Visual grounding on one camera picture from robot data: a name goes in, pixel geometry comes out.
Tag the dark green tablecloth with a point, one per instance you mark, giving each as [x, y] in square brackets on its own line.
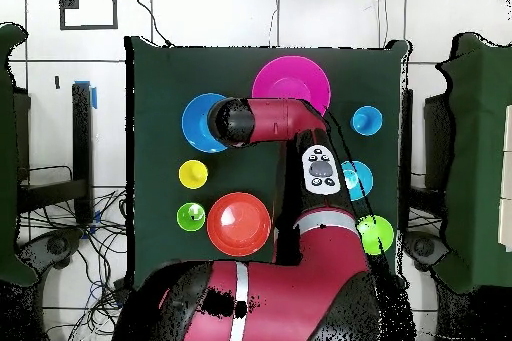
[168, 117]

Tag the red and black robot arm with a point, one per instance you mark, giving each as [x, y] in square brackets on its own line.
[300, 297]

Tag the black bench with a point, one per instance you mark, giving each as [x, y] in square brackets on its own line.
[82, 149]

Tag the blue tape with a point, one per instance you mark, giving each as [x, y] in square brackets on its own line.
[93, 97]

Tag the large orange bowl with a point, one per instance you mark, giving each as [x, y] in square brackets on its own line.
[238, 225]

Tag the light blue ribbed bowl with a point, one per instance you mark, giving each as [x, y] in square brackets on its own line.
[362, 181]

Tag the large blue bowl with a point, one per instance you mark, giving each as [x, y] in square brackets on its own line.
[194, 123]

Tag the yellow cup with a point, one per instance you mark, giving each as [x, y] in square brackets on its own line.
[193, 174]

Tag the light blue cup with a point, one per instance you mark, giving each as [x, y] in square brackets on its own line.
[366, 120]

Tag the large pink bowl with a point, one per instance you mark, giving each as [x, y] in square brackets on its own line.
[292, 77]

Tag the green ribbed bowl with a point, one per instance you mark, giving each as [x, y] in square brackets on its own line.
[380, 233]

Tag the black square floor frame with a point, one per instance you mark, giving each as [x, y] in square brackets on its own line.
[88, 27]

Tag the black office chair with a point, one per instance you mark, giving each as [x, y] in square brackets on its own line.
[52, 245]
[424, 249]

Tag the green cup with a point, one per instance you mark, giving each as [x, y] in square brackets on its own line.
[190, 217]

